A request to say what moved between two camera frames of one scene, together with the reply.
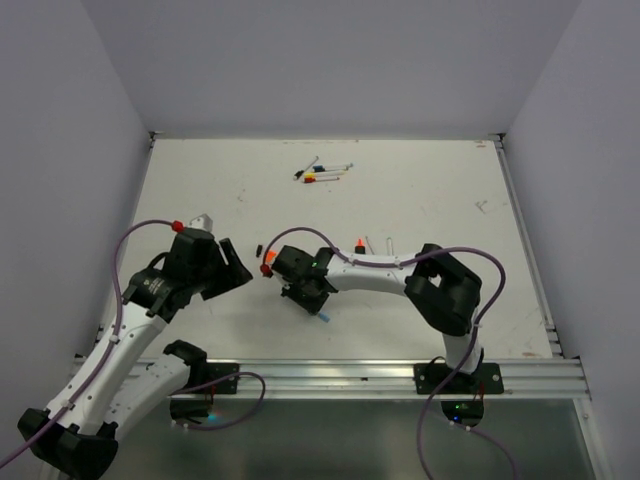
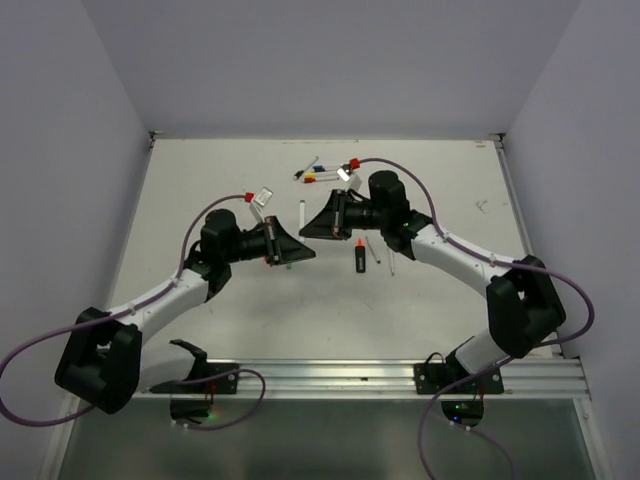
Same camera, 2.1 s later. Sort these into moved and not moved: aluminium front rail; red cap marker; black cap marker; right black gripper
Moved: right black gripper
Not moved: aluminium front rail; red cap marker; black cap marker
